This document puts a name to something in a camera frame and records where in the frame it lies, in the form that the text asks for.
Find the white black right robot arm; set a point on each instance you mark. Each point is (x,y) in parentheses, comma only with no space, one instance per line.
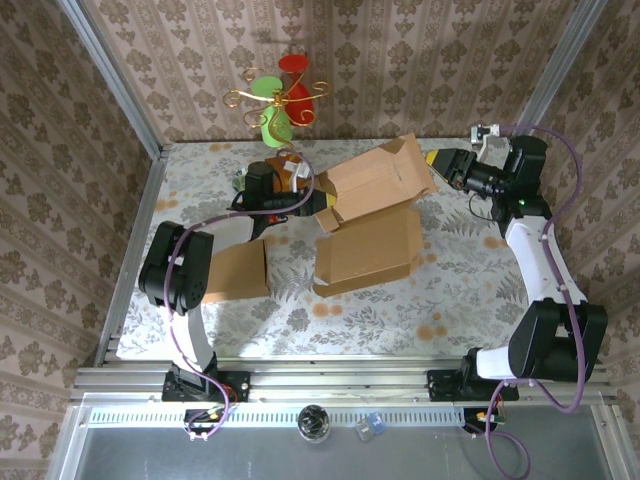
(535,260)

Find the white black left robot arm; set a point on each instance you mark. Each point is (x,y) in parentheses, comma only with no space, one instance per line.
(175,270)

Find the small blue plastic box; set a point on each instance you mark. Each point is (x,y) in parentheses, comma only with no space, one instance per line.
(377,424)

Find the small clear plastic box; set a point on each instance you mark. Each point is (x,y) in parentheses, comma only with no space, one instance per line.
(363,431)

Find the black power connector box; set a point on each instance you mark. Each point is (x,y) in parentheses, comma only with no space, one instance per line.
(475,419)
(200,420)

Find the leaf pattern bowl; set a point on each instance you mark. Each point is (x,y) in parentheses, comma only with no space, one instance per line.
(239,180)

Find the green wine glass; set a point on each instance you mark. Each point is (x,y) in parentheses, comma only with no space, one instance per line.
(265,87)

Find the red wine glass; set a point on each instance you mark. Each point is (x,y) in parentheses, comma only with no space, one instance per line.
(293,64)

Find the round metal tin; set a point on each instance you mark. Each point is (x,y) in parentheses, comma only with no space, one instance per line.
(313,425)

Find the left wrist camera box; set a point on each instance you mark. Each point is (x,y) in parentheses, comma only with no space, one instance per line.
(296,175)

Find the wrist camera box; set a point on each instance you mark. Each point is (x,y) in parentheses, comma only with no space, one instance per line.
(487,137)
(296,175)

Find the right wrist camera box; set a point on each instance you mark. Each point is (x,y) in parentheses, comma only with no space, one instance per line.
(487,137)

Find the aluminium side rail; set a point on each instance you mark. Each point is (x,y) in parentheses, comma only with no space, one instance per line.
(145,210)

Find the aluminium corner post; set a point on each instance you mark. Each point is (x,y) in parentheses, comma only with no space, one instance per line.
(555,75)
(112,75)

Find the aluminium front rail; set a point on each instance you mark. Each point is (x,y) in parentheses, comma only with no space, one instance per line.
(340,380)

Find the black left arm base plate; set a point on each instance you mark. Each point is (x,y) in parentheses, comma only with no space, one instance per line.
(235,385)

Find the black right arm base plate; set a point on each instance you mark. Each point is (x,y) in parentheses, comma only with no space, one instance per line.
(442,385)

